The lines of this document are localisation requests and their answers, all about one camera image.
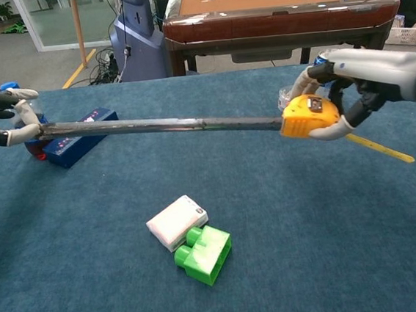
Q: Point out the blue felt table cloth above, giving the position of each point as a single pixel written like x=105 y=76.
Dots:
x=211 y=185

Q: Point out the blue white soda can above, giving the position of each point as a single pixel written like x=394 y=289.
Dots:
x=318 y=60

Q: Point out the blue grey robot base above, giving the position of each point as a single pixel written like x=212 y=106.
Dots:
x=139 y=52

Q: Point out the dark blue rectangular box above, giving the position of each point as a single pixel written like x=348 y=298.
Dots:
x=78 y=148

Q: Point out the white tissue pack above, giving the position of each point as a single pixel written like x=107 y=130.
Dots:
x=175 y=220

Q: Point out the green item on floor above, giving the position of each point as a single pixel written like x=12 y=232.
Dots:
x=15 y=28

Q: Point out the yellow tape measure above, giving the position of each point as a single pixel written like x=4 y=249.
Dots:
x=307 y=117

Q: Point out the wooden pole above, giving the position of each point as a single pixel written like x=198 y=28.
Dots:
x=78 y=28

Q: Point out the brown mahjong table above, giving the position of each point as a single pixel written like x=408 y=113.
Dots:
x=276 y=20

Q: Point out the glass partition white frame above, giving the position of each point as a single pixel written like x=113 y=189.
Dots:
x=29 y=25

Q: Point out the clear glass ashtray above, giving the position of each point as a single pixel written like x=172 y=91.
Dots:
x=284 y=98

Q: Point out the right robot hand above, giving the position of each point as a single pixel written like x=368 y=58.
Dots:
x=377 y=73

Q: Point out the white plastic basket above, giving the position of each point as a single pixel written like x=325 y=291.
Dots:
x=410 y=35

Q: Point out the cola bottle blue cap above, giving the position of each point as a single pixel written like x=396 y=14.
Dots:
x=37 y=150

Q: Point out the green toy building block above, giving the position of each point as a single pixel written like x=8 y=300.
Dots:
x=206 y=255

